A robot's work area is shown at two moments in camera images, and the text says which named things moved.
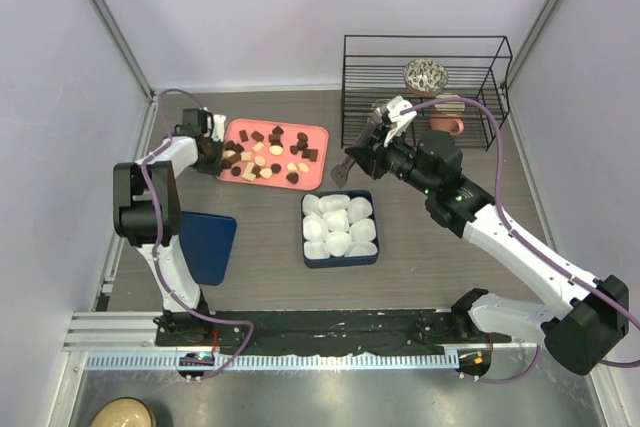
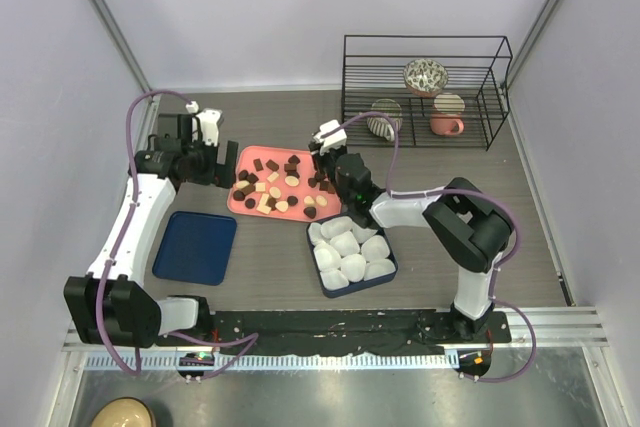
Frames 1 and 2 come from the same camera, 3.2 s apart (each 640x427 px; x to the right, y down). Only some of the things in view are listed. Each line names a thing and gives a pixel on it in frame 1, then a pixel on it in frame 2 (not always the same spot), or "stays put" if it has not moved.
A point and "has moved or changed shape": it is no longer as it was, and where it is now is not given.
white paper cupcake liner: (332, 202) -> (336, 226)
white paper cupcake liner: (310, 204) -> (315, 233)
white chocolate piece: (266, 173) -> (282, 206)
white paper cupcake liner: (361, 249) -> (378, 267)
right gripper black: (371, 160) -> (319, 159)
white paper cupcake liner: (362, 230) -> (374, 248)
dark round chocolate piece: (293, 177) -> (310, 212)
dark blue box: (339, 227) has moved or changed shape
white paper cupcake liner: (336, 220) -> (345, 243)
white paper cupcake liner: (338, 243) -> (353, 267)
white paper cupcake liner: (316, 250) -> (333, 279)
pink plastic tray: (275, 153) has moved or changed shape
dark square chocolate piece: (311, 154) -> (325, 186)
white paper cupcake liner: (314, 228) -> (327, 257)
